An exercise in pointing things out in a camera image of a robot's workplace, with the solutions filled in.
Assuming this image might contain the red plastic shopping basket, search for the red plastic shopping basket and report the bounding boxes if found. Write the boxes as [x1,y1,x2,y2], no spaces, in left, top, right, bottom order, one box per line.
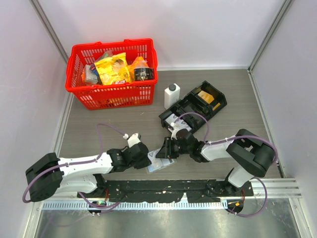
[65,38,158,110]

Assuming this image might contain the white slotted cable duct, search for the white slotted cable duct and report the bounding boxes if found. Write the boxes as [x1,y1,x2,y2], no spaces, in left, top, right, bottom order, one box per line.
[42,200,227,210]

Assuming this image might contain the grey leather card holder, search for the grey leather card holder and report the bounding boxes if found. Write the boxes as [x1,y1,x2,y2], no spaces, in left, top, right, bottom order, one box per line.
[146,149,176,174]

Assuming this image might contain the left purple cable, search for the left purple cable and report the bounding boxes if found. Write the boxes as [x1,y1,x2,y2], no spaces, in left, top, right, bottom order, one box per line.
[22,123,129,216]

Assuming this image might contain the black labelled jar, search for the black labelled jar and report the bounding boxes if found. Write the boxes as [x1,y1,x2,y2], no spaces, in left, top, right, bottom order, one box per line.
[134,67,155,81]

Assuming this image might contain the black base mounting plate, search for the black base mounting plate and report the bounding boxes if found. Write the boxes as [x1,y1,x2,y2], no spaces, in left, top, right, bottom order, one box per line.
[83,179,254,203]

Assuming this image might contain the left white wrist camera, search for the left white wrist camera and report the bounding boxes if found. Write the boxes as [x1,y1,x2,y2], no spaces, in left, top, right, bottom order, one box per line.
[123,133,141,148]

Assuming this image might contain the grey green snack packet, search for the grey green snack packet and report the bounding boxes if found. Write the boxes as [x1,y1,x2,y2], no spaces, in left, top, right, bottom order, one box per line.
[81,64,99,86]

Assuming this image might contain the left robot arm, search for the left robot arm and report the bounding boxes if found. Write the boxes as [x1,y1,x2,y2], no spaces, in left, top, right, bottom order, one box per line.
[22,142,151,203]

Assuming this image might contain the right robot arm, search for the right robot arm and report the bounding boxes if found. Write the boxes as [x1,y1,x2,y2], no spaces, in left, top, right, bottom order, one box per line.
[156,129,278,196]

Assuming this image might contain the white bottle grey cap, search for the white bottle grey cap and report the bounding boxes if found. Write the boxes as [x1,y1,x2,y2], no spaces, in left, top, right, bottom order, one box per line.
[164,83,180,109]

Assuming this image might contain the white card boxes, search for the white card boxes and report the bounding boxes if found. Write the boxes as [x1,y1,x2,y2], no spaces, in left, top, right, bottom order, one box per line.
[165,114,192,132]

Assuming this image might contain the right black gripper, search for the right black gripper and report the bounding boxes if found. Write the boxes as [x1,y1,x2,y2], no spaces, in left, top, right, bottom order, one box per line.
[156,136,191,159]

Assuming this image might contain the orange snack bag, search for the orange snack bag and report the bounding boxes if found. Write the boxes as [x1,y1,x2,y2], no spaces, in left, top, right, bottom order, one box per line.
[128,56,149,81]

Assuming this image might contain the purple cable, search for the purple cable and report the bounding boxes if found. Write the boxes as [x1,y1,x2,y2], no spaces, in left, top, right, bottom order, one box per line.
[169,112,278,218]
[22,123,129,216]

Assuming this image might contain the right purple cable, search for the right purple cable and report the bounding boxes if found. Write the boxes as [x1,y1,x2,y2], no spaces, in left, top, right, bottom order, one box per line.
[169,112,278,218]

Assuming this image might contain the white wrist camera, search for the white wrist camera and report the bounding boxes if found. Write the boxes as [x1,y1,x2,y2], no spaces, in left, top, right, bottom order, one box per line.
[123,133,141,148]
[171,120,184,139]

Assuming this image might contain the black compartment organizer tray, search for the black compartment organizer tray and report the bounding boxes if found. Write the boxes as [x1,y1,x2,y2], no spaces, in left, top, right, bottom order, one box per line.
[159,81,227,133]

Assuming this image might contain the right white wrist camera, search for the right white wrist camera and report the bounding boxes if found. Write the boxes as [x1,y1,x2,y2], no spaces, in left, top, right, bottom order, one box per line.
[171,120,184,139]

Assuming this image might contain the yellow chips bag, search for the yellow chips bag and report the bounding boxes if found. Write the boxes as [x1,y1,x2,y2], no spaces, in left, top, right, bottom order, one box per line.
[94,52,132,85]

